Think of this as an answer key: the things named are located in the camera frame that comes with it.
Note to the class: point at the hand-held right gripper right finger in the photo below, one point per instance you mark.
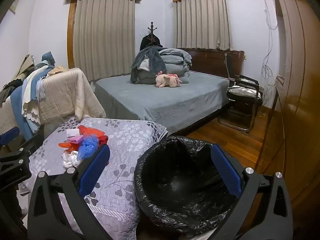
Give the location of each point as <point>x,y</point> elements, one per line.
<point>225,171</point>

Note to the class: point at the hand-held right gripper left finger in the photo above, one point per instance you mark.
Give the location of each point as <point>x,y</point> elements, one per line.
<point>95,171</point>

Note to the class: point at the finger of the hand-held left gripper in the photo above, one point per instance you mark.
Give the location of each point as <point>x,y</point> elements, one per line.
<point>9,134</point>
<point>21,148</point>

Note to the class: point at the blue plastic bag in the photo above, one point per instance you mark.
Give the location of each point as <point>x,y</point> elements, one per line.
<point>87,146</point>

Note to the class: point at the grey white sock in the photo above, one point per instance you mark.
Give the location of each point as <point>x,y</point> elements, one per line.
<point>70,160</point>

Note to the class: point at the red plastic bag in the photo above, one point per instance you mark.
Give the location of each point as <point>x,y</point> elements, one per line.
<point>103,139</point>

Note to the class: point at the pink plastic bag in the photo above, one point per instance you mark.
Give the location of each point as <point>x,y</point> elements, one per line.
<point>77,139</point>

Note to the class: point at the orange foam net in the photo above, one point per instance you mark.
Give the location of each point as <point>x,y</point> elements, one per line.
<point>87,130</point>
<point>66,145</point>

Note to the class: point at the small white packet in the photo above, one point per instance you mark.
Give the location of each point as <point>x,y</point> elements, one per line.
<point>72,133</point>

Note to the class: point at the waste bin with black liner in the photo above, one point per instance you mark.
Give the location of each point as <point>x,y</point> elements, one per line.
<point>180,175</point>

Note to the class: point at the cream scalloped cloth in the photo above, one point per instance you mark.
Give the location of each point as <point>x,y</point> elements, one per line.
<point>31,112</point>

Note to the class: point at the grey floral quilt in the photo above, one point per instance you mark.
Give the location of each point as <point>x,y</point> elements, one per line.
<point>125,150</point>

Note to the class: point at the dark cloth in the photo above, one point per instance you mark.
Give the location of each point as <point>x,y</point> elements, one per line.
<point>10,90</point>

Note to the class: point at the light blue scalloped cloth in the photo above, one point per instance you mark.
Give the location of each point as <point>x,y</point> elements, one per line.
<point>37,76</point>

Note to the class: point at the beige quilt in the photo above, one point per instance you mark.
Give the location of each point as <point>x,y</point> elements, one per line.
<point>62,95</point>

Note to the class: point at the khaki cloth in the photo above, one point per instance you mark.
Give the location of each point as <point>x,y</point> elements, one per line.
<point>23,66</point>

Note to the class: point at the black metal chair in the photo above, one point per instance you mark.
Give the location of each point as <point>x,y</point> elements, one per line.
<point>242,98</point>

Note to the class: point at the tan crumpled garment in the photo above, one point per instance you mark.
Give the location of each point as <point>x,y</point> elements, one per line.
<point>58,70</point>

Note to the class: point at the pale chair cushion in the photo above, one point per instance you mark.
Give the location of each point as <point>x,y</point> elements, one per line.
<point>241,90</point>

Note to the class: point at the teal cloth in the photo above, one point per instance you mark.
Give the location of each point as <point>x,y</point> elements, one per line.
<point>48,57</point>

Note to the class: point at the wooden side cabinet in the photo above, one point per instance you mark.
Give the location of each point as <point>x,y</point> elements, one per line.
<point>277,92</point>

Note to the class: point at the bed with grey sheet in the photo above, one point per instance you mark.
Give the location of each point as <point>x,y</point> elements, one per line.
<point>162,100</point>

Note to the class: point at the dark grey pillow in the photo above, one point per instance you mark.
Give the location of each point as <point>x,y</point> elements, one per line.
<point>147,77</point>

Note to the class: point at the pink plush toy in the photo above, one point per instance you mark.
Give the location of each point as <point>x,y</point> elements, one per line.
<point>166,80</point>

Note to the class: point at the dark wooden headboard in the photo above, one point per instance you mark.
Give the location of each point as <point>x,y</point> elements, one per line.
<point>210,60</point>

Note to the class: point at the white folded cloth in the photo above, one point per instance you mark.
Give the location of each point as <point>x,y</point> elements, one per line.
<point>145,65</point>

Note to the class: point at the wooden wardrobe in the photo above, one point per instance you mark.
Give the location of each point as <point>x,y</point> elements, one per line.
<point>300,80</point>

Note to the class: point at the folded grey duvet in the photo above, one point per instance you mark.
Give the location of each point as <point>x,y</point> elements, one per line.
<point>175,55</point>

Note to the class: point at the wide beige curtain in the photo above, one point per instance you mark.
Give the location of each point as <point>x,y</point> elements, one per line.
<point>105,40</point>

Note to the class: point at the dark hanging coat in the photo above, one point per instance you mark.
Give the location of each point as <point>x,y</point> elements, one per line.
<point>145,43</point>

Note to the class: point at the short beige curtain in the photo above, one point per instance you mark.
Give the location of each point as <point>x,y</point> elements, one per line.
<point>202,22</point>

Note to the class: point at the wooden coat rack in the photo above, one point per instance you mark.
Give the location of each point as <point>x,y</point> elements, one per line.
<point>151,30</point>

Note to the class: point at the wooden window frame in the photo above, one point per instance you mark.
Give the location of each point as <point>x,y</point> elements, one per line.
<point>71,35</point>

